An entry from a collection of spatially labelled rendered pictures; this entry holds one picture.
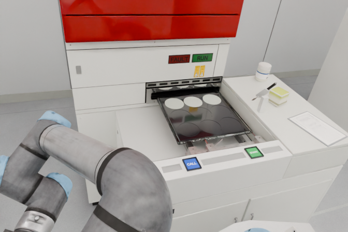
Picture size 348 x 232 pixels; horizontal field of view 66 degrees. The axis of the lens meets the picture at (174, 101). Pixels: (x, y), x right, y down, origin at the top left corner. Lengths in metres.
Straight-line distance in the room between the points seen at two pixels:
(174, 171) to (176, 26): 0.66
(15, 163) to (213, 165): 0.62
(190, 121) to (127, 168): 0.87
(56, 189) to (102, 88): 0.73
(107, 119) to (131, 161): 1.06
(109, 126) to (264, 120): 0.82
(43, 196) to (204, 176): 0.52
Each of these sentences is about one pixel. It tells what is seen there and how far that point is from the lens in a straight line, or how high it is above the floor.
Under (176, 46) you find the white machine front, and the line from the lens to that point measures 1.35.
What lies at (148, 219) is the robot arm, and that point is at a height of 1.34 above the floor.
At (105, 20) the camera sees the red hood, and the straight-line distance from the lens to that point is 1.19.
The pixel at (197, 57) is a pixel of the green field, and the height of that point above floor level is 1.11.
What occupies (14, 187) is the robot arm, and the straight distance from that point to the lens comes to 0.73.
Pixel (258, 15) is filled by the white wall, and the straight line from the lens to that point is 3.40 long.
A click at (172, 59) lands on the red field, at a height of 1.10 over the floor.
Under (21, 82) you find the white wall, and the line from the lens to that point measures 3.09.
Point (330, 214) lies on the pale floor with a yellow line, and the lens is 2.42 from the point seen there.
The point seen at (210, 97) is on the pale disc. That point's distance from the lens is 1.47.
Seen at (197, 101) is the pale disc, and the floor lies 0.90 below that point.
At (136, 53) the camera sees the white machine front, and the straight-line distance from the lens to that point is 1.31.
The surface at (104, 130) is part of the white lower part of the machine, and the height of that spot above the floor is 0.69.
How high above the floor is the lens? 1.67
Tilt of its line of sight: 33 degrees down
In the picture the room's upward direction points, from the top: 6 degrees clockwise
